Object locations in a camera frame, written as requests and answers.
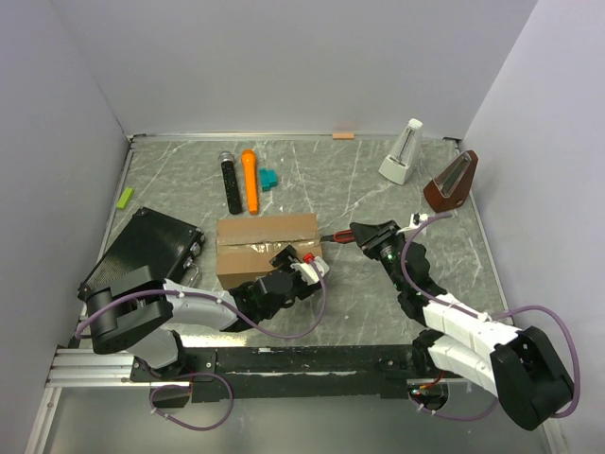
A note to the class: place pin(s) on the aluminium rail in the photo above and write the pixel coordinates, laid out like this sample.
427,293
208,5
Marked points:
83,368

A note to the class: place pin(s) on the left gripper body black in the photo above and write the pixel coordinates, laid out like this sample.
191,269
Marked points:
285,258

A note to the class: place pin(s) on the orange tape piece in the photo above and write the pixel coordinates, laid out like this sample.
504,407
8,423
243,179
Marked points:
343,136

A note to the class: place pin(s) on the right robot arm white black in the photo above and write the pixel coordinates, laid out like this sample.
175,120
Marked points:
519,367

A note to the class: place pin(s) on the brown cardboard express box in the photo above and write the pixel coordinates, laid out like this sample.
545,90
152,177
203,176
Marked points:
245,246

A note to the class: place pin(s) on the red black utility knife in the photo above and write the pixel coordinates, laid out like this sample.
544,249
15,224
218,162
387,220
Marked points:
341,237

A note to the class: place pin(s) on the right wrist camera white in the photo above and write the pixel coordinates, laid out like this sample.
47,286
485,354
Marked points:
415,221

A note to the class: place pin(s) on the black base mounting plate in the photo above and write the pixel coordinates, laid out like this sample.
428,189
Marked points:
296,371

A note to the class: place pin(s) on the teal plastic block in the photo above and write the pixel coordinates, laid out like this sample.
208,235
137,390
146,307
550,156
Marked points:
268,179

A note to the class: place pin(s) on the brown wooden metronome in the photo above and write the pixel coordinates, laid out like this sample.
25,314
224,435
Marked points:
451,188

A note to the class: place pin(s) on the white metronome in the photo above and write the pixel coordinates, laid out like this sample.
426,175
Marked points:
401,161

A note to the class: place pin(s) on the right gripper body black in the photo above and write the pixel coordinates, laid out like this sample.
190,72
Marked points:
383,245

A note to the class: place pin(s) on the black microphone silver head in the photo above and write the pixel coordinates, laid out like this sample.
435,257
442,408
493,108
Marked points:
234,203

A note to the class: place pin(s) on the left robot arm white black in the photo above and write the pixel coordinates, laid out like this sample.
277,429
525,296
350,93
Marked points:
129,312

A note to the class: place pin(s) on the black speaker case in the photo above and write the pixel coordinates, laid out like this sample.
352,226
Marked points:
150,239

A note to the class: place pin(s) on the green plastic block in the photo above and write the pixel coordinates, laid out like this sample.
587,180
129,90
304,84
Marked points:
125,198

